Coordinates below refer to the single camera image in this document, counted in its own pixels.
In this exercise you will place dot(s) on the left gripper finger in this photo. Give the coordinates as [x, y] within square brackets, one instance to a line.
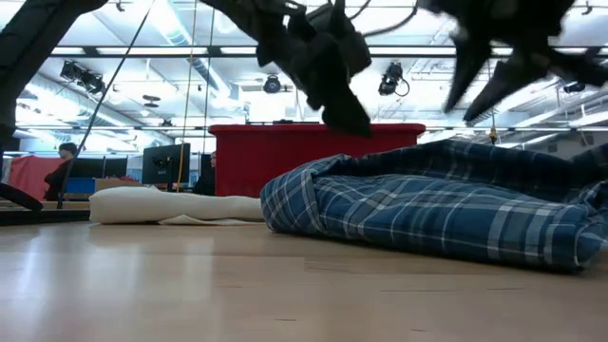
[316, 100]
[349, 116]

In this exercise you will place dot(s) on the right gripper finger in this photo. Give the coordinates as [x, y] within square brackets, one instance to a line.
[465, 71]
[503, 90]

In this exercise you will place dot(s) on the blue plaid shirt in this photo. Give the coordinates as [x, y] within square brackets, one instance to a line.
[427, 209]

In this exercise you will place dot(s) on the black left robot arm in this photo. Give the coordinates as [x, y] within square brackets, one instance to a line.
[28, 47]

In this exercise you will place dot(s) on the red plastic laundry bin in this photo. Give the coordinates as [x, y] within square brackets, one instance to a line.
[266, 161]

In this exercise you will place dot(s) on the black ceiling spotlight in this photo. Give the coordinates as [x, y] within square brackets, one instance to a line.
[83, 78]
[271, 84]
[574, 87]
[390, 78]

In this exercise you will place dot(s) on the black overhead rig bar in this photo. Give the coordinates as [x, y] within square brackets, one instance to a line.
[214, 51]

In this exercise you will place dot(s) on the person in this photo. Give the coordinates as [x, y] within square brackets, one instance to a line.
[206, 178]
[57, 178]

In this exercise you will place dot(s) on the black computer monitor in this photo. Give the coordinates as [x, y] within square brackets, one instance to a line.
[164, 164]

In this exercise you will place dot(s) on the cream canvas tote bag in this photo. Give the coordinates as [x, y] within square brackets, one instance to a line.
[157, 204]

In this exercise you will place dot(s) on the cardboard box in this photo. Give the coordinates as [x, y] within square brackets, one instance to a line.
[116, 183]

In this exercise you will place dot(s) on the blue box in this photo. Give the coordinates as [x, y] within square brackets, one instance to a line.
[78, 185]

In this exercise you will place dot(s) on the red partition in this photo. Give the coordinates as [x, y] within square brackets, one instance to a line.
[28, 176]

